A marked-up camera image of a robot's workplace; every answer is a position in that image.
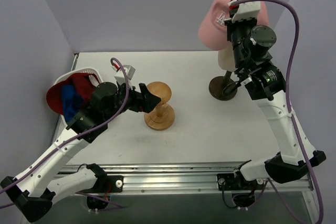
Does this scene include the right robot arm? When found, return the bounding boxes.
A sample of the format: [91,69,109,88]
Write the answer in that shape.
[225,18,327,189]

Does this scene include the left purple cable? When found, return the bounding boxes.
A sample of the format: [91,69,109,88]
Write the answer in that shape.
[0,57,131,209]

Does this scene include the aluminium mounting rail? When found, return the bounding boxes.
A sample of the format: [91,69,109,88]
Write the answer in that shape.
[52,163,313,196]

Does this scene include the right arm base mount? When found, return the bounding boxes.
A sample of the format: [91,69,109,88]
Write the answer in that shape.
[216,161,268,211]

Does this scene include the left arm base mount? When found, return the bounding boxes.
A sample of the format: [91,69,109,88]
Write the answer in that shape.
[86,164,124,211]

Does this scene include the pink baseball cap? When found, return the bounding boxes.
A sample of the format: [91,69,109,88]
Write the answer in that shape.
[197,0,269,51]

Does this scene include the cream mannequin head stand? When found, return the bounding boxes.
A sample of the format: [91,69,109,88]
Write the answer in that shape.
[208,46,237,101]

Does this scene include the white perforated basket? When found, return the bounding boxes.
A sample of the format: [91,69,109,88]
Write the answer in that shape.
[52,68,102,124]

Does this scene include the dark red knit hat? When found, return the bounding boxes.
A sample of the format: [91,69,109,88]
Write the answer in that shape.
[70,73,96,102]

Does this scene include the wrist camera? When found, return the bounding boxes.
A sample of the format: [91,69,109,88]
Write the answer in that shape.
[114,65,135,85]
[228,0,261,23]

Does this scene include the light wooden hat stand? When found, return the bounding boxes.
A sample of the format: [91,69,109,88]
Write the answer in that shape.
[144,81,175,131]

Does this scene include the red cap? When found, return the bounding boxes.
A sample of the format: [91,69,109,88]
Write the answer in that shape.
[46,82,65,115]

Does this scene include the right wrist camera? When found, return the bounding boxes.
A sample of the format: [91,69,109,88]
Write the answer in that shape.
[228,0,261,23]

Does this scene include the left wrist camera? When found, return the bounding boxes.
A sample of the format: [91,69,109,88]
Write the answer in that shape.
[114,65,135,85]

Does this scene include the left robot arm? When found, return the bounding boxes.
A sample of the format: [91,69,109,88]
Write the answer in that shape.
[1,82,161,223]

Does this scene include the blue bucket hat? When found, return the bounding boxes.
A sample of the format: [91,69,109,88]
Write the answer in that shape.
[61,84,84,123]

